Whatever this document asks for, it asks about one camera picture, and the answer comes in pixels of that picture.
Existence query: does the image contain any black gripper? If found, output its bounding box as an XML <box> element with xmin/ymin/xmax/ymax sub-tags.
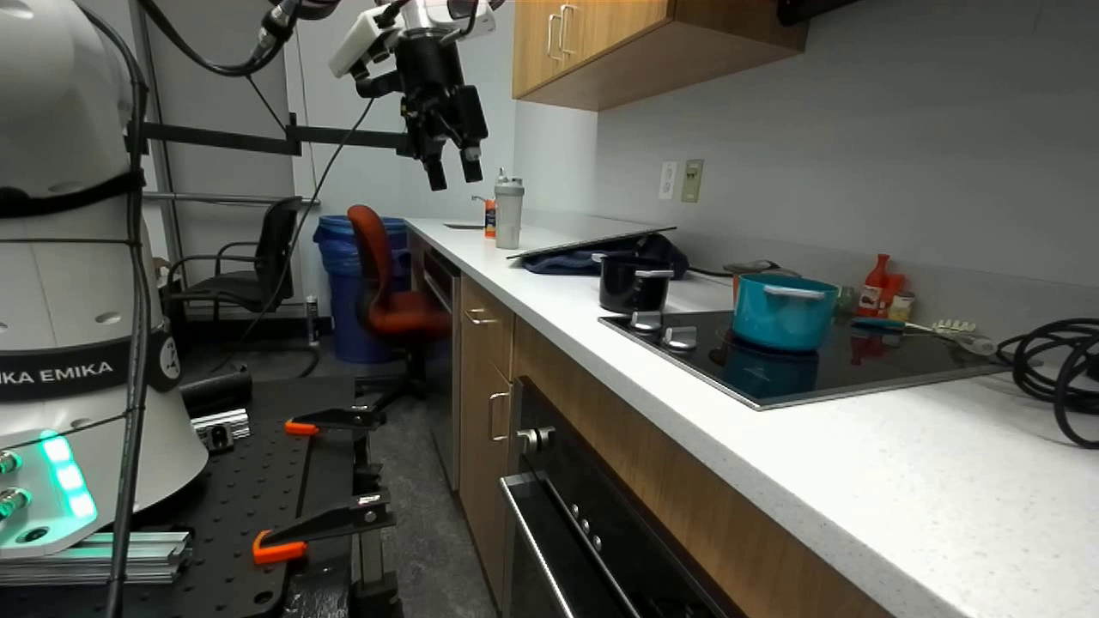
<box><xmin>393</xmin><ymin>32</ymin><xmax>494</xmax><ymax>194</ymax></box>

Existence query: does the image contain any black pot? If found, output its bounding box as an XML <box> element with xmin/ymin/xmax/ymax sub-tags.
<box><xmin>596</xmin><ymin>249</ymin><xmax>678</xmax><ymax>319</ymax></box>

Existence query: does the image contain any teal pot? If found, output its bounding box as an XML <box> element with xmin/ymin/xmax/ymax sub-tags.
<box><xmin>730</xmin><ymin>272</ymin><xmax>842</xmax><ymax>352</ymax></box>

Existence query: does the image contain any silver tumbler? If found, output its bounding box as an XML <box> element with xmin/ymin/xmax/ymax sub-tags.
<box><xmin>492</xmin><ymin>170</ymin><xmax>528</xmax><ymax>253</ymax></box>

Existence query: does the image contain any red office chair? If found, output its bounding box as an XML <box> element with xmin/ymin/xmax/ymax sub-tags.
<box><xmin>343</xmin><ymin>201</ymin><xmax>455</xmax><ymax>388</ymax></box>

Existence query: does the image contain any black laptop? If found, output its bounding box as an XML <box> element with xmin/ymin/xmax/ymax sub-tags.
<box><xmin>510</xmin><ymin>226</ymin><xmax>693</xmax><ymax>281</ymax></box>

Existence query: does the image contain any blue bin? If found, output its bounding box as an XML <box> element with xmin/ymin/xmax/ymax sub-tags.
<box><xmin>313</xmin><ymin>213</ymin><xmax>421</xmax><ymax>367</ymax></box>

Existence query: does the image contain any black office chair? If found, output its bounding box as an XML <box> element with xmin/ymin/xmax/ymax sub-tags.
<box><xmin>155</xmin><ymin>194</ymin><xmax>311</xmax><ymax>348</ymax></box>

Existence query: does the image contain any wooden base cabinet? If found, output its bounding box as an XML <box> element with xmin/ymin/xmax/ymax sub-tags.
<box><xmin>416</xmin><ymin>242</ymin><xmax>896</xmax><ymax>618</ymax></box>

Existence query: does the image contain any small black box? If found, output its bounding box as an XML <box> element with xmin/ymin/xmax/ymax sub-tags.
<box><xmin>178</xmin><ymin>371</ymin><xmax>259</xmax><ymax>454</ymax></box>

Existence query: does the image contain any black breadboard table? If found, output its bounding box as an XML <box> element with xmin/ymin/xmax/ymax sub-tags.
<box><xmin>0</xmin><ymin>374</ymin><xmax>405</xmax><ymax>618</ymax></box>

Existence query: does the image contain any black glass cooktop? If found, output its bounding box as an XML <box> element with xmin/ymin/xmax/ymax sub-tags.
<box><xmin>599</xmin><ymin>302</ymin><xmax>1009</xmax><ymax>412</ymax></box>

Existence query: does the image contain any red ketchup bottle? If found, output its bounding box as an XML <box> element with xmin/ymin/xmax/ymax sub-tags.
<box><xmin>857</xmin><ymin>249</ymin><xmax>913</xmax><ymax>321</ymax></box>

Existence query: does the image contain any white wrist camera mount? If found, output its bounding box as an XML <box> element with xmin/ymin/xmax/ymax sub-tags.
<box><xmin>328</xmin><ymin>0</ymin><xmax>402</xmax><ymax>81</ymax></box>

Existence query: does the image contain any black boom mount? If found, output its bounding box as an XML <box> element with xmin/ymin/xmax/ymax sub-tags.
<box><xmin>137</xmin><ymin>114</ymin><xmax>423</xmax><ymax>160</ymax></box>

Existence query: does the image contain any beige wall outlet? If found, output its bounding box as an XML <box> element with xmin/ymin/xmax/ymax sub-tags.
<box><xmin>682</xmin><ymin>154</ymin><xmax>709</xmax><ymax>207</ymax></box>

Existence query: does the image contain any black clamp with orange handle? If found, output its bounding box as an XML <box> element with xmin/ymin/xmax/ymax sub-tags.
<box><xmin>247</xmin><ymin>490</ymin><xmax>397</xmax><ymax>569</ymax></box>
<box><xmin>283</xmin><ymin>397</ymin><xmax>393</xmax><ymax>442</ymax></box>

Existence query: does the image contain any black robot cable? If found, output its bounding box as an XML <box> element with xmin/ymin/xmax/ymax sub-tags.
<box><xmin>65</xmin><ymin>0</ymin><xmax>304</xmax><ymax>618</ymax></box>

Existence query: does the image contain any white fork with teal handle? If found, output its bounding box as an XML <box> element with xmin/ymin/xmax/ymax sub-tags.
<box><xmin>848</xmin><ymin>313</ymin><xmax>979</xmax><ymax>342</ymax></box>

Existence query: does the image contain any aluminium rail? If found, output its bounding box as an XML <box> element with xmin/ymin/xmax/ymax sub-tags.
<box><xmin>0</xmin><ymin>524</ymin><xmax>194</xmax><ymax>590</ymax></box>

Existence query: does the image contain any thick black cable with plug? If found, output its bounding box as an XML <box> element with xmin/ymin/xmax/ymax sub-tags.
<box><xmin>993</xmin><ymin>316</ymin><xmax>1099</xmax><ymax>454</ymax></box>

